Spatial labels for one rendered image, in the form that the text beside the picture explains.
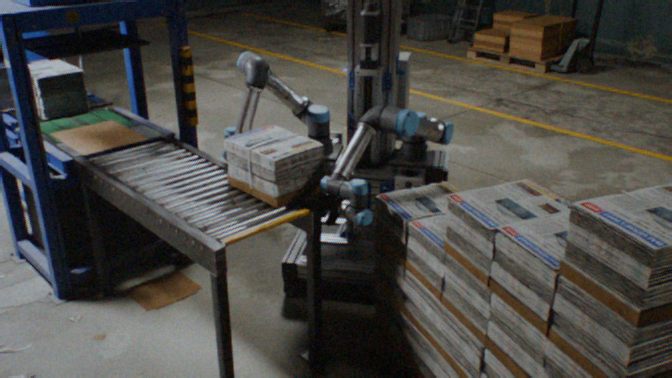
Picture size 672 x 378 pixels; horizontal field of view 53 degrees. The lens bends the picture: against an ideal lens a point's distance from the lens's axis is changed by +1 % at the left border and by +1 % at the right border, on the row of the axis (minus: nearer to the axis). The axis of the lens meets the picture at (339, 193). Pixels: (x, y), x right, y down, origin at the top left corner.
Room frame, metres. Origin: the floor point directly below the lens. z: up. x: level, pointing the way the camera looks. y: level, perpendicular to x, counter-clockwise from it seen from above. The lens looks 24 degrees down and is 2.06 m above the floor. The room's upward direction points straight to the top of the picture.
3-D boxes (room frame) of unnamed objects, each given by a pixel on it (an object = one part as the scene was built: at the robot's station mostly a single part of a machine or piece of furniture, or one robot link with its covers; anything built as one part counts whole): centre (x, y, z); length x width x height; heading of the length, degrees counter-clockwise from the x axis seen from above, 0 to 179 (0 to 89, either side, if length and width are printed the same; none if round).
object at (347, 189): (2.55, -0.07, 0.90); 0.11 x 0.08 x 0.11; 55
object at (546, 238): (1.86, -0.74, 1.06); 0.37 x 0.28 x 0.01; 114
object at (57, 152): (3.67, 1.42, 0.75); 0.70 x 0.65 x 0.10; 43
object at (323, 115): (3.30, 0.11, 0.98); 0.13 x 0.12 x 0.14; 24
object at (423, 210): (2.24, -0.57, 0.42); 1.17 x 0.39 x 0.83; 23
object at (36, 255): (3.67, 1.42, 0.38); 0.94 x 0.69 x 0.63; 133
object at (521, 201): (2.11, -0.60, 1.06); 0.37 x 0.29 x 0.01; 113
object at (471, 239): (2.12, -0.62, 0.95); 0.38 x 0.29 x 0.23; 113
